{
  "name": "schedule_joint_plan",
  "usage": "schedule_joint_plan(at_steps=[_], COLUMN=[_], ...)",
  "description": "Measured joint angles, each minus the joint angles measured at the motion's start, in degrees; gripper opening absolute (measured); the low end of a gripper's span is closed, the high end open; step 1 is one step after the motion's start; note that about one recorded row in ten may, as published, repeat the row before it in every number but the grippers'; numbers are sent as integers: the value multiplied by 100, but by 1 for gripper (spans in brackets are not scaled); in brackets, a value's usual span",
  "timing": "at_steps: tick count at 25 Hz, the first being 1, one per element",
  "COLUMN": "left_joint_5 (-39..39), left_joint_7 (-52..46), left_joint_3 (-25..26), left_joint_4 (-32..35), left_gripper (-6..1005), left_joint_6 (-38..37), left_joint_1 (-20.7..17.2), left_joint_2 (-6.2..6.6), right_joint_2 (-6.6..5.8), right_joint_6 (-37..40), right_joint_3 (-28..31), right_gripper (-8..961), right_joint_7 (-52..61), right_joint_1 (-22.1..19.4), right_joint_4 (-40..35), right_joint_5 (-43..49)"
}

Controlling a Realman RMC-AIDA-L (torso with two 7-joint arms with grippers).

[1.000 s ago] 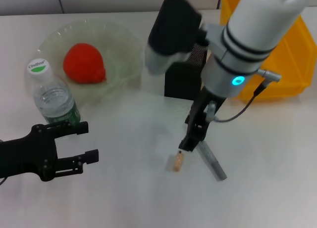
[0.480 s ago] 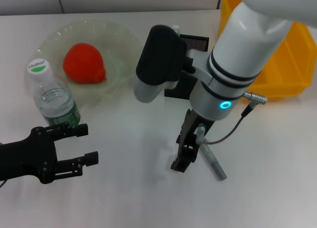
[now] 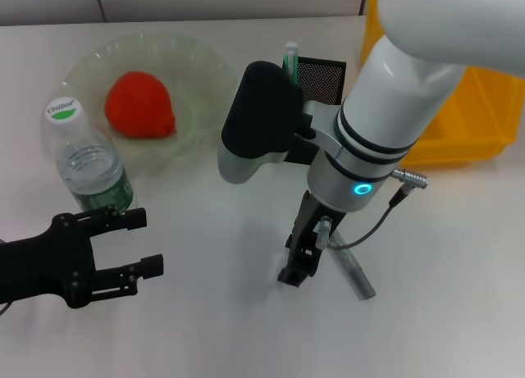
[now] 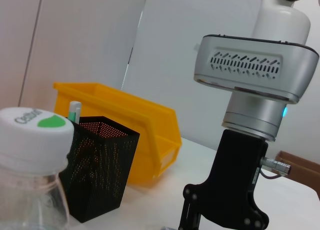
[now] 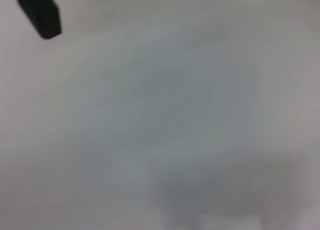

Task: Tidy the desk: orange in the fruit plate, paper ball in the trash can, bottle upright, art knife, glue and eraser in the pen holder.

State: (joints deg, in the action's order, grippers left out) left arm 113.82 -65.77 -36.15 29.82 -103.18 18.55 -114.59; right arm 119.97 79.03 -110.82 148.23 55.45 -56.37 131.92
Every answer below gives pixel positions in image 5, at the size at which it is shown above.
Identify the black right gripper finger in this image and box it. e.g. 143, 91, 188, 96
0, 0, 62, 40

